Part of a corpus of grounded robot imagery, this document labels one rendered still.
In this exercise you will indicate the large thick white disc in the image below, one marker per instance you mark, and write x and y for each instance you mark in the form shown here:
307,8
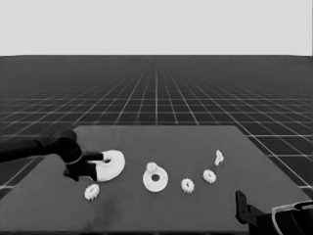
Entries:
114,166

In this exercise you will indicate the small white T-shaped piece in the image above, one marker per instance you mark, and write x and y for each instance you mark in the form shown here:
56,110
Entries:
217,159

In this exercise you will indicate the white round carrier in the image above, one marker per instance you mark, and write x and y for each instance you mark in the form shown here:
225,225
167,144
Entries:
161,184

